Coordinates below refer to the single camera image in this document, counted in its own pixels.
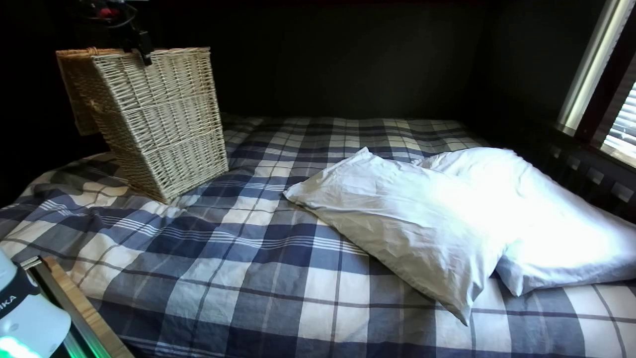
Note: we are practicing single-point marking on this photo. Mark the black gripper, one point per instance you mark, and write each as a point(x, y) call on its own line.
point(111, 14)

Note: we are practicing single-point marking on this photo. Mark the woven wicker laundry basket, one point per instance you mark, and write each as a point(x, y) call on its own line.
point(166, 119)

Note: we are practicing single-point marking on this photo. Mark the blue plaid bed sheet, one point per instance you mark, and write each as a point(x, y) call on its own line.
point(232, 264)

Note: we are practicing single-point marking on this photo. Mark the greyish white pillow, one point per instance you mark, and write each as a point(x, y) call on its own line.
point(399, 225)

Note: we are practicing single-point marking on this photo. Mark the bright white pillow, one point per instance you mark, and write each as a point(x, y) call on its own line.
point(564, 231)

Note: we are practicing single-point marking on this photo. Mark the dark bunk bed frame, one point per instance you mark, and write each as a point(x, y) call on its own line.
point(598, 179)

